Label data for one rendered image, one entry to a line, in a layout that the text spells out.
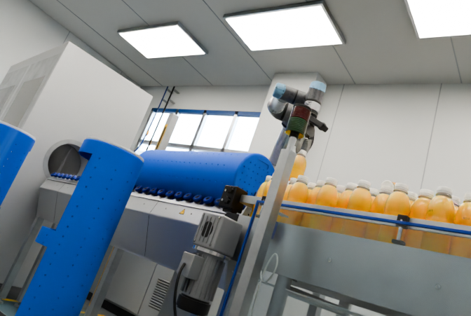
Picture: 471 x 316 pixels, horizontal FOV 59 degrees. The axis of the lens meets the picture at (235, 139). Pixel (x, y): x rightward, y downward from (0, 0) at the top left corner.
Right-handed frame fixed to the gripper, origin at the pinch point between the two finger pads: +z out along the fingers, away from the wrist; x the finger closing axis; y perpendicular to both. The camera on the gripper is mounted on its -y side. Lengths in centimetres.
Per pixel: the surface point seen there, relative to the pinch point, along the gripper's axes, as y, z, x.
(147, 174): 86, 23, 16
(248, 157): 17.6, 8.6, 12.8
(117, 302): 261, 117, -113
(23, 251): 212, 91, 11
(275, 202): -29, 34, 40
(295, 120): -28, 7, 41
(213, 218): -3, 43, 38
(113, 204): 50, 47, 47
